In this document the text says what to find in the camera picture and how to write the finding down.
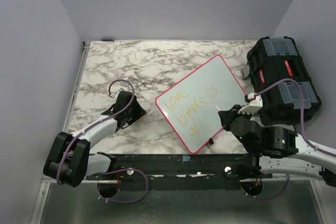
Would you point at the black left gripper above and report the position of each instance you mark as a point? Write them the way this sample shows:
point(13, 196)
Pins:
point(139, 112)

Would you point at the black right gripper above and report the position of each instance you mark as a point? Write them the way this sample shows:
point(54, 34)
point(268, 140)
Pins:
point(227, 116)

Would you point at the pink framed whiteboard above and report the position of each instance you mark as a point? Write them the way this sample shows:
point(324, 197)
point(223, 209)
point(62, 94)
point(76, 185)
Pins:
point(189, 105)

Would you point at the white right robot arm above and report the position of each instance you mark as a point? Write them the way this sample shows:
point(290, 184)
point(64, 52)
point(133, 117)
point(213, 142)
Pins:
point(276, 150)

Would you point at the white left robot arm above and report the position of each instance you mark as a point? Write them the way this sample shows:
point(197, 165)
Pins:
point(70, 161)

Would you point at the black whiteboard stand clip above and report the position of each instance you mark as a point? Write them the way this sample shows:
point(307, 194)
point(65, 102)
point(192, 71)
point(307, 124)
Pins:
point(211, 142)

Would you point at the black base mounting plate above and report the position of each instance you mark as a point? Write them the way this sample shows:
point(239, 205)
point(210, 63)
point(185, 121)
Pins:
point(173, 171)

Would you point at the black toolbox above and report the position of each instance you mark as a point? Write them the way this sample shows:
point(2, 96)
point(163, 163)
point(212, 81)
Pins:
point(277, 60)

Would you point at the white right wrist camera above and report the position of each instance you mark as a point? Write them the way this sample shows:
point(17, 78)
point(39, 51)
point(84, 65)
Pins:
point(254, 103)

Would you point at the aluminium frame rail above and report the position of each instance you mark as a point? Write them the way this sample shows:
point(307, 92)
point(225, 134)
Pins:
point(73, 97)

